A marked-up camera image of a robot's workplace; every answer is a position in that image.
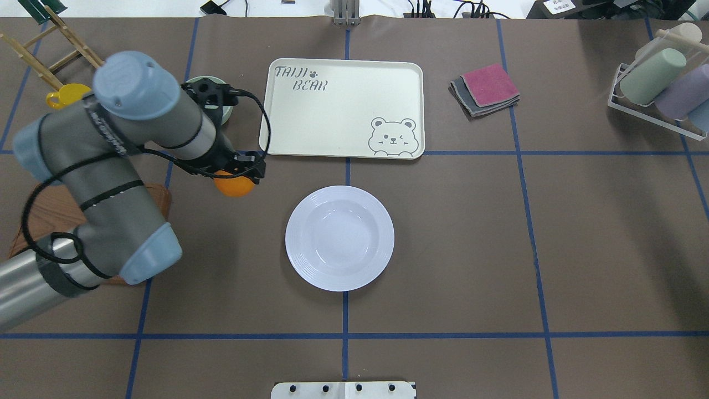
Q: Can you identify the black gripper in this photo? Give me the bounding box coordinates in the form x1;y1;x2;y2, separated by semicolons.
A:
215;151;266;185

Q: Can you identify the orange fruit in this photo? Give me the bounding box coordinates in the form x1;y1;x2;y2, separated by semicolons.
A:
213;176;256;197

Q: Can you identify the white round plate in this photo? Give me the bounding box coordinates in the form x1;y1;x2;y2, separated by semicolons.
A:
285;185;395;292

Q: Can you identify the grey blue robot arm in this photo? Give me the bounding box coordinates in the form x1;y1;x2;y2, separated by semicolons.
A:
1;51;268;331

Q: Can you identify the cream bear tray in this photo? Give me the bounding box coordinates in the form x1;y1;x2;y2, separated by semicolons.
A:
259;58;425;160

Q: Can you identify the wooden grain tray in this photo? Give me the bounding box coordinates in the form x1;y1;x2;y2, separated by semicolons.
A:
28;183;172;271

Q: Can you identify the light green bowl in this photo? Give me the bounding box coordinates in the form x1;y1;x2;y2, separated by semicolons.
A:
187;75;233;127

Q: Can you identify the yellow mug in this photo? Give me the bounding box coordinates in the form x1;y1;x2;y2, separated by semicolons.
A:
45;83;91;110

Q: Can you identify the pink folded cloth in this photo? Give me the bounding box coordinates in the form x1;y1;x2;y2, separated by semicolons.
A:
461;63;521;107

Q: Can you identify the wooden dish rack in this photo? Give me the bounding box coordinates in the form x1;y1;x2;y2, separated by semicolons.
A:
2;1;105;89

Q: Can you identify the dark green mug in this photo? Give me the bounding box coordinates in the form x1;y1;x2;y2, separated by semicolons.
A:
17;0;68;25

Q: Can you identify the green tumbler cup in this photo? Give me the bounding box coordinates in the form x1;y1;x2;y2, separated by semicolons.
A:
619;48;687;105

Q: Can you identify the purple tumbler cup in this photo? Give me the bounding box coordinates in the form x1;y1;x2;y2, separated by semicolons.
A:
654;64;708;120

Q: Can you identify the cream tumbler cup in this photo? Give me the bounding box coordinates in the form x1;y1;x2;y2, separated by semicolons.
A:
635;23;702;60

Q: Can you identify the blue tumbler cup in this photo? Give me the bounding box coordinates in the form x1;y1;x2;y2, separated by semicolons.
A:
688;99;709;132

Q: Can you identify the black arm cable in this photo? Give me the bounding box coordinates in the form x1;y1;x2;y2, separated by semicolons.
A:
21;89;271;291

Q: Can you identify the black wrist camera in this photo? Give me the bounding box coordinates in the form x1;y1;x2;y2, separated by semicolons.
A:
181;76;240;109

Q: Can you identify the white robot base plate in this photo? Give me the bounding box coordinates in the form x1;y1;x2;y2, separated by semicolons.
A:
270;381;417;398

